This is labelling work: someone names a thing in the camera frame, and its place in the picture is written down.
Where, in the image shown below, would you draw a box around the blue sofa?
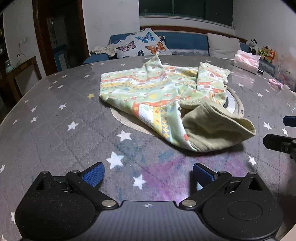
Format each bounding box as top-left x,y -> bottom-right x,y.
83,31 -> 276,76

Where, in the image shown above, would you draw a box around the small black remote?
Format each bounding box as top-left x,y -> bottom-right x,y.
257,69 -> 264,75

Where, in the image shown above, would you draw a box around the dark wooden door frame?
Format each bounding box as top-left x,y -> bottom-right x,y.
32,0 -> 89,76

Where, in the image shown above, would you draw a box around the pink tissue pack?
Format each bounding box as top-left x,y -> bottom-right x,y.
233,50 -> 261,74

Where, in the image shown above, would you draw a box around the colourful plush toys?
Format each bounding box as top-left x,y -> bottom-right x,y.
257,46 -> 276,64

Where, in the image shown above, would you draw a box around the crumpled beige cloth on sofa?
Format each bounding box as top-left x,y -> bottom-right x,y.
90,45 -> 116,57

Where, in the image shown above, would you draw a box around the beige cushion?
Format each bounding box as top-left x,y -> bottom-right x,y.
207,33 -> 241,59

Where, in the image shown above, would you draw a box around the pink hair scrunchie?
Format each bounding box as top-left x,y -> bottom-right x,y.
268,78 -> 283,89

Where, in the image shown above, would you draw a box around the dark wooden side table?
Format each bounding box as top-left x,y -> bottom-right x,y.
6,56 -> 42,102

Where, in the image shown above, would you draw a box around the panda plush toy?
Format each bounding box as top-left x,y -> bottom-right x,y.
248,39 -> 259,55

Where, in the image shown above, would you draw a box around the round table heater opening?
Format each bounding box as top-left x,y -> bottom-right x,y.
110,87 -> 244,137

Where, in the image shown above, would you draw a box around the colourful patterned child garment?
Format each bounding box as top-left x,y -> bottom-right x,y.
99,56 -> 256,153

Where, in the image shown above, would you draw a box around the dark window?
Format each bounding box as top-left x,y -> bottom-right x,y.
138,0 -> 233,26

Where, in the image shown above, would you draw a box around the grey star tablecloth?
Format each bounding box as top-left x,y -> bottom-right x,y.
1,55 -> 295,240

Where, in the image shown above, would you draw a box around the butterfly print pillow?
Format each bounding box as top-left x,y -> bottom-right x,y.
110,28 -> 171,58

